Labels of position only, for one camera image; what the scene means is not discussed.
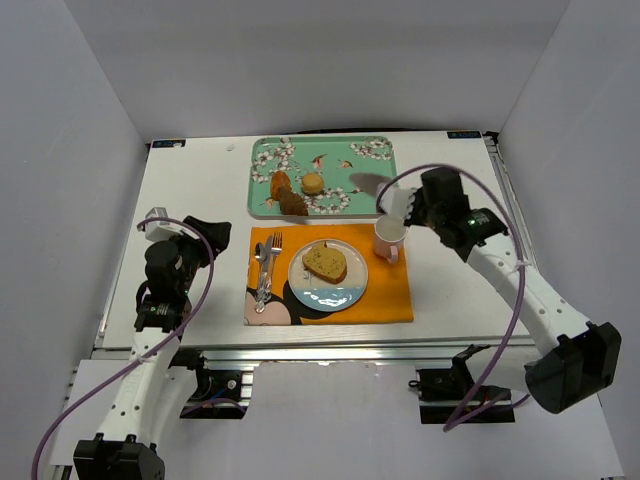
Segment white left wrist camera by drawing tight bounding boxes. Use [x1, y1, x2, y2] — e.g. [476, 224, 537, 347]
[137, 207, 180, 243]

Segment round yellow muffin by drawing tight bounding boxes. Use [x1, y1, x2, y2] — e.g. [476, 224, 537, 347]
[301, 173, 324, 195]

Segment left blue table label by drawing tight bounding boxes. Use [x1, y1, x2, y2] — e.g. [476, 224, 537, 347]
[151, 139, 186, 149]

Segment blue table label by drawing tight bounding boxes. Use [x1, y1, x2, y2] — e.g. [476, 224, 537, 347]
[446, 130, 482, 140]
[151, 139, 186, 149]

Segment metal cake server wooden handle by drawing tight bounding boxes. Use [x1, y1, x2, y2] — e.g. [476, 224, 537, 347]
[349, 173, 391, 197]

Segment golden croissant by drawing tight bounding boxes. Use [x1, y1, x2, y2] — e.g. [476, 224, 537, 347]
[270, 171, 292, 201]

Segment sliced bread loaf piece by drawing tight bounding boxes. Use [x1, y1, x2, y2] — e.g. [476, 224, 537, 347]
[302, 242, 348, 284]

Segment green floral serving tray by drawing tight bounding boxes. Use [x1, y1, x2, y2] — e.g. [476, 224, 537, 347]
[247, 134, 397, 219]

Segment blue white ceramic plate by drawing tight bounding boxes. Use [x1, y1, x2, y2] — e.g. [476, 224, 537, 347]
[288, 239, 369, 313]

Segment right blue table label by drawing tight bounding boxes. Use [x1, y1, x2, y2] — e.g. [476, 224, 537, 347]
[446, 130, 482, 140]

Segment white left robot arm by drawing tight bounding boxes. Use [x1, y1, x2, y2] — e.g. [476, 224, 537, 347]
[73, 216, 232, 479]

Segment silver spoon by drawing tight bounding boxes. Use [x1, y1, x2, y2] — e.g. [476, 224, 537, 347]
[254, 242, 267, 313]

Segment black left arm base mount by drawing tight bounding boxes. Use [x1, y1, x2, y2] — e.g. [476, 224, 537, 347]
[170, 349, 252, 420]

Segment dark brown chocolate pastry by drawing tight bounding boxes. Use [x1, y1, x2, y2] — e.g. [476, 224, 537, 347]
[278, 187, 309, 216]

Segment orange cartoon placemat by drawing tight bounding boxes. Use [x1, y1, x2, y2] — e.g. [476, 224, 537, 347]
[244, 223, 414, 326]

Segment pink ceramic mug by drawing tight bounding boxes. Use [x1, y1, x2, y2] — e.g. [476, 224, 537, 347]
[373, 215, 408, 264]

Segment silver fork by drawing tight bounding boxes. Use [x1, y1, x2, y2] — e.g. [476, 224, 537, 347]
[265, 231, 283, 295]

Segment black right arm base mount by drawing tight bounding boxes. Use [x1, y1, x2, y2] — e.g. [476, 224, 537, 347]
[408, 345, 515, 425]

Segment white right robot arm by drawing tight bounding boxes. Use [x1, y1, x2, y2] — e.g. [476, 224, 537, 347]
[406, 164, 622, 414]

